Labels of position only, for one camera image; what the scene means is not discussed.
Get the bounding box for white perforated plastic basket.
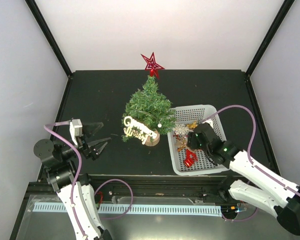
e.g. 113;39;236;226
167;104;228;176

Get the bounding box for gold merry christmas sign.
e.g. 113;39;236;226
123;116;159;145

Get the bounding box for white string lights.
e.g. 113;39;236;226
135;108;162;128

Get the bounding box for small green christmas tree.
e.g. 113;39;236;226
122;75;176;144

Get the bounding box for red star ornament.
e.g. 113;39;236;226
141;52;165;79

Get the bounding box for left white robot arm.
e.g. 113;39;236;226
33;119;112;240

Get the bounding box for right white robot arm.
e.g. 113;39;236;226
187;122;300;236

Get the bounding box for white snowflake ornament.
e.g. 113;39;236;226
173;123;189;135

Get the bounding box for red reindeer ornament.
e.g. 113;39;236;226
185;149;198;162

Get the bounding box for red gift box ornament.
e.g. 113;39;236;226
183;158;195;168

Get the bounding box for right circuit board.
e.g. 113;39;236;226
221;202;248;213

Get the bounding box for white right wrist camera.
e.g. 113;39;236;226
202;119;214;128

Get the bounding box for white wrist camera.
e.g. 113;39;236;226
69;119;83;146
202;119;214;128

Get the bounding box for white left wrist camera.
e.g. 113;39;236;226
69;119;83;146

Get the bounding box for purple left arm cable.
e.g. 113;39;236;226
43;119;134;240

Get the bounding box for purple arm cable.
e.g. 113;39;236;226
43;119;134;240
198;104;300;222

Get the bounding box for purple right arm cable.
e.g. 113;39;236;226
198;104;300;222

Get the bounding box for white slotted cable duct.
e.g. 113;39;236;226
32;202;222;217

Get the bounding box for left black frame post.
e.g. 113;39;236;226
25;0;73;78

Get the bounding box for black frame post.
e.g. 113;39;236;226
245;0;295;77
25;0;73;78

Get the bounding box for right black frame post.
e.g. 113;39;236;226
245;0;295;77

